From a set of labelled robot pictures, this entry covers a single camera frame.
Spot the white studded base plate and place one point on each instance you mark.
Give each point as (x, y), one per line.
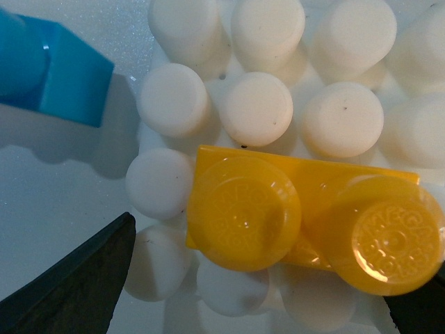
(302, 79)

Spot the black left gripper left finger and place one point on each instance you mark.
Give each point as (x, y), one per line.
(79, 293)

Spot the blue toy brick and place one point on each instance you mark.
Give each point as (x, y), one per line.
(46, 68)

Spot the yellow toy brick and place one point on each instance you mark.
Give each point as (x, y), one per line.
(377, 228)

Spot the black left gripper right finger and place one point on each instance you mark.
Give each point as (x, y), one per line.
(420, 311)

